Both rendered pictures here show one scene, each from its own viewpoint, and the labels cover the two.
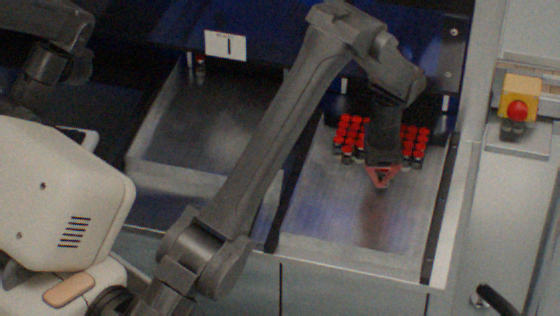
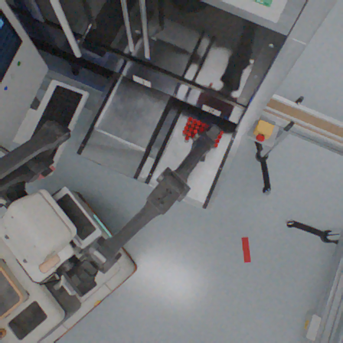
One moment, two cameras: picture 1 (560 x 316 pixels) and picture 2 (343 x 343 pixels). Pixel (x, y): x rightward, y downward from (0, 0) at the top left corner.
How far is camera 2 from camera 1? 115 cm
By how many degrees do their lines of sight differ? 32
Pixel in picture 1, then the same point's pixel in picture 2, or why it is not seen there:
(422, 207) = (212, 168)
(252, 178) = (120, 243)
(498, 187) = not seen: hidden behind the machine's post
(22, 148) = (27, 227)
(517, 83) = (262, 127)
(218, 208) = (106, 249)
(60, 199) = (41, 253)
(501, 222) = not seen: hidden behind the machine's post
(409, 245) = (202, 187)
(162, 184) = (109, 139)
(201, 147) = (128, 120)
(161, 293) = (83, 274)
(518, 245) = not seen: hidden behind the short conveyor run
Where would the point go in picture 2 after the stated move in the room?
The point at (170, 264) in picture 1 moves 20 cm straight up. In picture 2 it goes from (87, 264) to (75, 266)
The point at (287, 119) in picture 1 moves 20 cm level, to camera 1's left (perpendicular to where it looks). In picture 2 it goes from (135, 230) to (73, 220)
